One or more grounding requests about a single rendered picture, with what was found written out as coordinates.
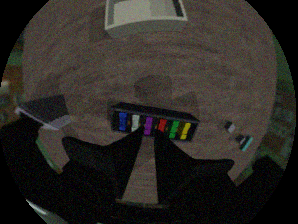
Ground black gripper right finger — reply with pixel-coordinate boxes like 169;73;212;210
153;128;234;205

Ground red fuse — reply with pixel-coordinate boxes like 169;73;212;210
156;119;166;133

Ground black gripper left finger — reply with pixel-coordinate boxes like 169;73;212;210
61;127;145;200

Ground violet fuse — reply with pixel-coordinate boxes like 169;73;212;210
145;116;153;135

